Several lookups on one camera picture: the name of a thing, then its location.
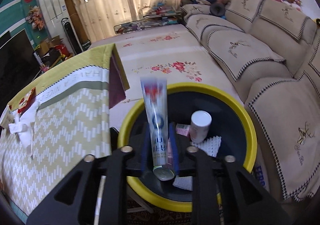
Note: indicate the white blue toothpaste tube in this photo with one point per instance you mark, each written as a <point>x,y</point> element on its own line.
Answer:
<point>154,92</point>

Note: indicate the red snack wrapper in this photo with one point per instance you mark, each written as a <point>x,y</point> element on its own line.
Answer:
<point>26,101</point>

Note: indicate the large black television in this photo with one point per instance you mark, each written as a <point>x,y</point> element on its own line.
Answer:
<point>18,66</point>

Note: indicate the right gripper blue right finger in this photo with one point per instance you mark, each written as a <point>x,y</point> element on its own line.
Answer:
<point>173,155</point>

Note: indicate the black tower fan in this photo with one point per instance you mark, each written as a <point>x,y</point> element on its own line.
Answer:
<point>71,36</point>

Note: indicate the glass low table with clutter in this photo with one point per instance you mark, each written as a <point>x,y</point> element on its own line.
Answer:
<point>148,23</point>

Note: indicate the beige sofa with covers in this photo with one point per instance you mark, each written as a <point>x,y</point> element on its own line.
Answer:
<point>270,53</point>

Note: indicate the floral beige daybed cover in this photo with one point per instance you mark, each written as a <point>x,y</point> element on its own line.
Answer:
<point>169,52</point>

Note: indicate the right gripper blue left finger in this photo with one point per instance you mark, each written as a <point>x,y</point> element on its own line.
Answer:
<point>144,153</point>

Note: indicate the small white pill bottle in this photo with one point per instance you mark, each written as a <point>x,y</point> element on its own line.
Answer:
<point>200,124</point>

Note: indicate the patterned green yellow tablecloth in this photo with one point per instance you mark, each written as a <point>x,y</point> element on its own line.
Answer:
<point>73,120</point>

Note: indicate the white foam mesh sheet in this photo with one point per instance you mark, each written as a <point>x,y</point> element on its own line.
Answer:
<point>209,146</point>

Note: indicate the white tissue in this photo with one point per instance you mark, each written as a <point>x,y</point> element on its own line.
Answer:
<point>24,127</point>

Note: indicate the artificial flower wall decoration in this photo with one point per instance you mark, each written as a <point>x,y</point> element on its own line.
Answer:
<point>35,18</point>

